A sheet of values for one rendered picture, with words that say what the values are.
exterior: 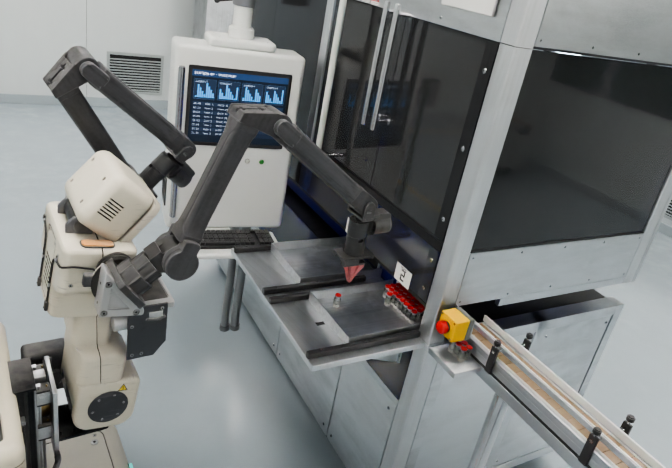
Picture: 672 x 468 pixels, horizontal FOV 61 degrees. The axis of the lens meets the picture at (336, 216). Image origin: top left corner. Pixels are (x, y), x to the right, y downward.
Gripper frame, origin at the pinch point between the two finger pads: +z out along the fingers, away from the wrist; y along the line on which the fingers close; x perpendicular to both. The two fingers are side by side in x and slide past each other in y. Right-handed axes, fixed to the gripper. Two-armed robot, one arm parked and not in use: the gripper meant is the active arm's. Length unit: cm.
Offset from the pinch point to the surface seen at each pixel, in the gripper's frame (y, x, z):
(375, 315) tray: 17.4, 6.5, 20.9
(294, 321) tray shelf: -10.4, 10.2, 20.1
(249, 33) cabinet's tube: -1, 93, -53
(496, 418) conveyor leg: 41, -33, 37
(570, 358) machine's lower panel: 104, -11, 47
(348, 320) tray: 6.9, 6.2, 20.5
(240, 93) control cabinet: -5, 89, -31
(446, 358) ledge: 27.9, -18.8, 21.5
